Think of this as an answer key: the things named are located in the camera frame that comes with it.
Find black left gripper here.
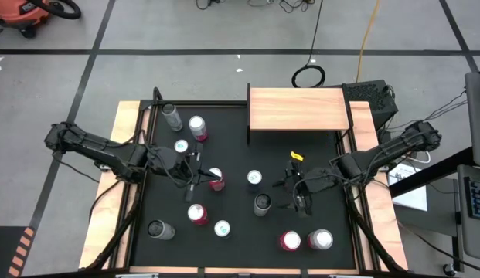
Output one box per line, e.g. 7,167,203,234
146,141,223,202

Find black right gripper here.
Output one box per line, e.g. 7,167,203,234
271,159,342,219

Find red Fanta can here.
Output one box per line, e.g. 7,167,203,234
186,203,209,226
278,230,302,253
207,167,226,192

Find wooden shelf with black legs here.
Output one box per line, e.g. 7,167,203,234
246,82,355,146

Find silver white Celsius can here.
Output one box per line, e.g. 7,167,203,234
253,192,273,218

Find blue silver Red Bull can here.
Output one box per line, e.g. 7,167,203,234
246,169,264,193

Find pink and white can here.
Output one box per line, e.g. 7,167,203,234
188,115,209,142

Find silver slim can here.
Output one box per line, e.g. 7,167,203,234
161,102,184,132
146,219,176,241

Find black perforated computer case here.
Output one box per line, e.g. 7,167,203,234
326,79,400,131

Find black desk beam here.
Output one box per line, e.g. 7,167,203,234
389,146,476,198

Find grey laptop with keyboard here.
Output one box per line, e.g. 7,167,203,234
455,164,480,262

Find grey monitor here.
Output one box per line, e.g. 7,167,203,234
464,71,480,168

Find black orange hazard mat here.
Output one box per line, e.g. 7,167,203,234
0,225,36,278

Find orange shop vacuum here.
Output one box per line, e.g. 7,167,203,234
0,0,51,39

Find black coiled cable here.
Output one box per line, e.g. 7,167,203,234
291,0,326,89

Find white cable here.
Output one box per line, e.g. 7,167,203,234
407,149,433,165

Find yellow cable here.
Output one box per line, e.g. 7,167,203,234
355,0,381,84

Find black vacuum hose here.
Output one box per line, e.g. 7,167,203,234
29,0,83,21

